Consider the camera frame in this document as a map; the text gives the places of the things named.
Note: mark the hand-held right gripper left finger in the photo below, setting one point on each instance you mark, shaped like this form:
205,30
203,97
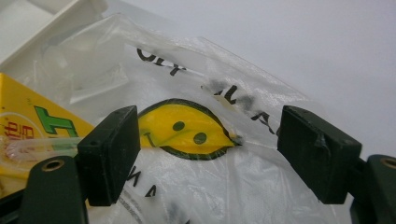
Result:
106,158

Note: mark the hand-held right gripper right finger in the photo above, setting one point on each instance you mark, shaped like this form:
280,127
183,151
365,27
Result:
314,155

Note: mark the clear smiley-face plastic bag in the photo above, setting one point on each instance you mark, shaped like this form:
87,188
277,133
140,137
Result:
193,77

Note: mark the yellow box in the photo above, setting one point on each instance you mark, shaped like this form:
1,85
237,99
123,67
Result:
21,109

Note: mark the white plastic tray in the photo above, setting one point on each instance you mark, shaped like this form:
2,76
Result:
28,28

